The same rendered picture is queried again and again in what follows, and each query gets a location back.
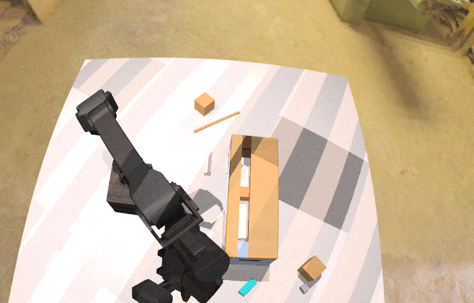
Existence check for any small cyan block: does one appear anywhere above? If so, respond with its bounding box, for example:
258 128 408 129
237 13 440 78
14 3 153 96
239 278 257 295

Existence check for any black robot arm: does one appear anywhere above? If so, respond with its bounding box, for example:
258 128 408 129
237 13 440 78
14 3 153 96
75 89 230 303

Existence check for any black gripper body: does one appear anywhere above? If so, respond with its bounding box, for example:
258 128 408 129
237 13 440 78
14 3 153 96
132 248 187 303

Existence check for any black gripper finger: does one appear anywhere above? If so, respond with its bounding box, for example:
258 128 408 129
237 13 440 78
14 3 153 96
181 288 191 302

